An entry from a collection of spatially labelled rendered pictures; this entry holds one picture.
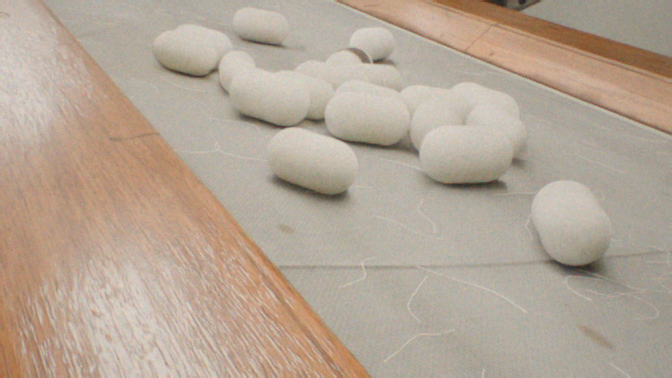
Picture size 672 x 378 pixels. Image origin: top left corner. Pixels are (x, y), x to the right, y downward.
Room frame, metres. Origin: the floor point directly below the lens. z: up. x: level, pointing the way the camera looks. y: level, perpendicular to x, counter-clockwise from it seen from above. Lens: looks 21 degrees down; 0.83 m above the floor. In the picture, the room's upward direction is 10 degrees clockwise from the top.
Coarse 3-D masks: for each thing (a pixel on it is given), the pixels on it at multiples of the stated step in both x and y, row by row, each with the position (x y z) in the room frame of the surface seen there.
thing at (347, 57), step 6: (336, 54) 0.39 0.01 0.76; (342, 54) 0.39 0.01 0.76; (348, 54) 0.39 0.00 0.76; (354, 54) 0.39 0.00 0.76; (330, 60) 0.38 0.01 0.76; (336, 60) 0.38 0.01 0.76; (342, 60) 0.38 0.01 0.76; (348, 60) 0.38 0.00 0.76; (354, 60) 0.38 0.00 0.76; (360, 60) 0.39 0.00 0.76
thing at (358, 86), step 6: (342, 84) 0.33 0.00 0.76; (348, 84) 0.33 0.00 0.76; (354, 84) 0.33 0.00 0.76; (360, 84) 0.33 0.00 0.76; (366, 84) 0.33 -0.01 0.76; (372, 84) 0.33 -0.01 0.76; (336, 90) 0.33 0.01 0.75; (342, 90) 0.33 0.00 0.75; (348, 90) 0.33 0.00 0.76; (354, 90) 0.32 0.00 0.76; (360, 90) 0.32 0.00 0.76; (366, 90) 0.32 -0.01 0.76; (372, 90) 0.32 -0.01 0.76; (378, 90) 0.32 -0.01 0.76; (384, 90) 0.32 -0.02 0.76; (390, 90) 0.32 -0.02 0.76; (396, 96) 0.32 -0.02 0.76; (402, 96) 0.33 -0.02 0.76
